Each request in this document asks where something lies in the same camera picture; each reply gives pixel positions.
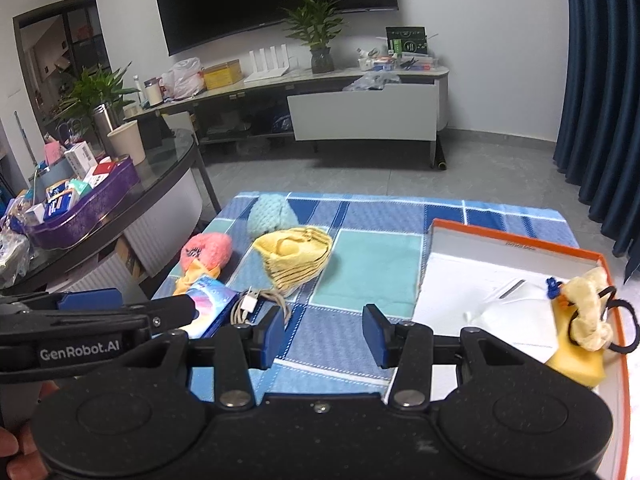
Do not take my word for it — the blue orange small toy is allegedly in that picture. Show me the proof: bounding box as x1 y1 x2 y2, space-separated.
545 276 566 306

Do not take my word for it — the white barcode box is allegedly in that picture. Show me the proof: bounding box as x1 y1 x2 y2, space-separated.
64 142 97 178

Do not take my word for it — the white router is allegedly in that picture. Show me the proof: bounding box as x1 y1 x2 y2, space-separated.
243 46 291 83

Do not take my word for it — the orange and white cardboard box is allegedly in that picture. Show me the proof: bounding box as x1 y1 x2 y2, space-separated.
390 217 632 480

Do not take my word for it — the steel tumbler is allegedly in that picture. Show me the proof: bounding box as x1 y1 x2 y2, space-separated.
91 103 121 158

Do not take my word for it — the white TV stand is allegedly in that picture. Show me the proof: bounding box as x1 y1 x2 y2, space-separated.
122 66 449 168

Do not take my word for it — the colourful tissue pack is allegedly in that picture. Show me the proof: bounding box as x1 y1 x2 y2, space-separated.
176 275 241 339

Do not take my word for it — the white USB cable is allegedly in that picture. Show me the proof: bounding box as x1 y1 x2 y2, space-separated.
230 286 293 328

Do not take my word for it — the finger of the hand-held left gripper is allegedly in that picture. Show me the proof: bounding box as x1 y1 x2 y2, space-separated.
0 288 123 317
120 294 197 336

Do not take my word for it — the blue medicine box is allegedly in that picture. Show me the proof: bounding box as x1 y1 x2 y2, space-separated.
44 185 81 221

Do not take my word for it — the green and black box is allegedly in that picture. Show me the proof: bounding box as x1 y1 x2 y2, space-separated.
386 26 429 56

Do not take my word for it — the clear plastic bag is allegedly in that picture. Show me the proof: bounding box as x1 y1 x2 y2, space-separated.
342 71 402 92

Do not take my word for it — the round glass table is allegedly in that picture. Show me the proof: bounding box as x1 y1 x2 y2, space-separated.
0 127 223 301

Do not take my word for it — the teal knit hat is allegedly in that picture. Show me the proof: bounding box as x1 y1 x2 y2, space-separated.
247 195 299 243

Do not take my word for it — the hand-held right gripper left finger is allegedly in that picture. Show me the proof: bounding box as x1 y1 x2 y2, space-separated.
145 305 285 407

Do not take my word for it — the red and white box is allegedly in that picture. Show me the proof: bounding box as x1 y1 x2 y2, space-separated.
82 157 118 186

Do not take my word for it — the beige paper cup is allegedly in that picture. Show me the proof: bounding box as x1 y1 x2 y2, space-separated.
106 120 147 166

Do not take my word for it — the yellow sponge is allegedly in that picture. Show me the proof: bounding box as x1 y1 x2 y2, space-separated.
545 285 608 388

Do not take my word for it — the blue checked blanket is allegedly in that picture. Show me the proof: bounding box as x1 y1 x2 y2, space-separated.
150 191 581 403

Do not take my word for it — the white face mask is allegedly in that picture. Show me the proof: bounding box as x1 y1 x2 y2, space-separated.
462 280 561 348

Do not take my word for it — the leafy green potted plant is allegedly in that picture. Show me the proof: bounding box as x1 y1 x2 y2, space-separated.
52 62 141 126

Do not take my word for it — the clear plastic organizer box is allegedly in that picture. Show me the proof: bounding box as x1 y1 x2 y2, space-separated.
387 54 440 71

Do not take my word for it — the pale yellow scrunchie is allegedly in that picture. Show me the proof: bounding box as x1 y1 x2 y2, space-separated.
562 267 617 352

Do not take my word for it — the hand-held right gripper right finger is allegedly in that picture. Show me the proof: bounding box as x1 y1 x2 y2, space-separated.
362 304 526 407

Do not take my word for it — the potted plant in dark vase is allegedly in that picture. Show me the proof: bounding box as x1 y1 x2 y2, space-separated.
280 0 353 75

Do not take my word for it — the yellow striped knit cloth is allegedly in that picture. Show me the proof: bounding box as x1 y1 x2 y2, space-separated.
251 226 334 293

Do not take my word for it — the person's left hand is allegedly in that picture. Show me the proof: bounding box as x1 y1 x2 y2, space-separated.
0 380 61 480

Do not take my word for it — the crinkled silver bag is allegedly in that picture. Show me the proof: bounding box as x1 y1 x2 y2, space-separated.
0 232 31 291

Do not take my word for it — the purple tray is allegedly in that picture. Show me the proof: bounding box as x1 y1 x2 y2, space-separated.
24 156 141 251

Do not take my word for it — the white plastic bag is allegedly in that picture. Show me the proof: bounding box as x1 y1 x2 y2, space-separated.
160 57 205 100

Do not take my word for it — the pink knit ball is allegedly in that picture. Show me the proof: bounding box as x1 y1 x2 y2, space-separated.
180 232 234 273

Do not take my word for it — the black spiral hair tie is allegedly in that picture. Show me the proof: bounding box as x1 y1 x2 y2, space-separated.
597 285 640 356

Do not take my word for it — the yellow box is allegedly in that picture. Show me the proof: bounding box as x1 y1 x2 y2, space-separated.
202 59 243 91

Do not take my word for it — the dark blue curtain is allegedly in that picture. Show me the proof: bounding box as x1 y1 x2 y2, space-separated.
552 0 640 261

